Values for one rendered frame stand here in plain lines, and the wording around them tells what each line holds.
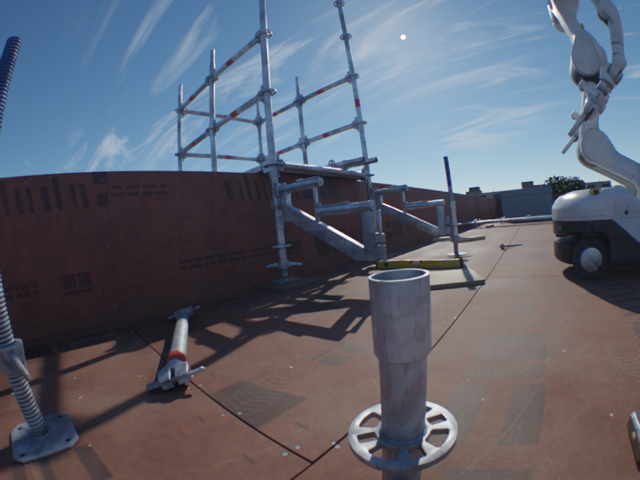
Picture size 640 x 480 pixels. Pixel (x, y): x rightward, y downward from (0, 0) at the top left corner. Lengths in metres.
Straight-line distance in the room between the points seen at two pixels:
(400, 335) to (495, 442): 0.27
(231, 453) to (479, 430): 0.37
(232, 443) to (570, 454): 0.49
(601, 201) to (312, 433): 1.22
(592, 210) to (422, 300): 1.11
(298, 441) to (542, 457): 0.35
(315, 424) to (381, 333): 0.29
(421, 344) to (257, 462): 0.30
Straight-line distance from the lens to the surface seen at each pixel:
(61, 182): 1.50
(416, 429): 0.33
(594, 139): 1.50
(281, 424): 0.53
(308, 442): 0.48
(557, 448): 0.48
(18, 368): 0.56
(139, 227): 1.51
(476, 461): 0.44
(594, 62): 1.64
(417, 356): 0.27
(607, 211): 1.32
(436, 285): 1.32
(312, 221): 1.56
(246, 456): 0.48
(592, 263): 1.34
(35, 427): 0.66
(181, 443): 0.54
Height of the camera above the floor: 0.32
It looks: 2 degrees down
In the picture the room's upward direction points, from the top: 6 degrees counter-clockwise
